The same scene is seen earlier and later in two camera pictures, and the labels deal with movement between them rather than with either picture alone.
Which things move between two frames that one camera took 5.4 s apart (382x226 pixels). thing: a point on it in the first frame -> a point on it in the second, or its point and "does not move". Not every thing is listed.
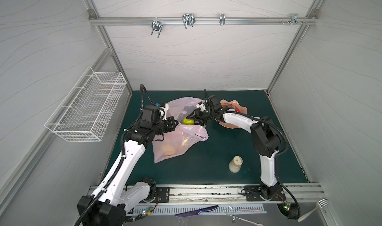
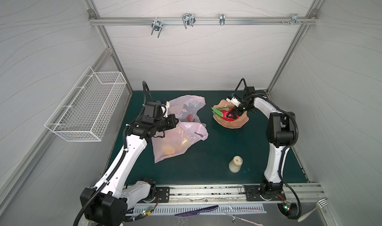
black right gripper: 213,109 -> 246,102
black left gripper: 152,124 does not move
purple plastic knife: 195,212 does not move
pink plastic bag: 182,136 does not move
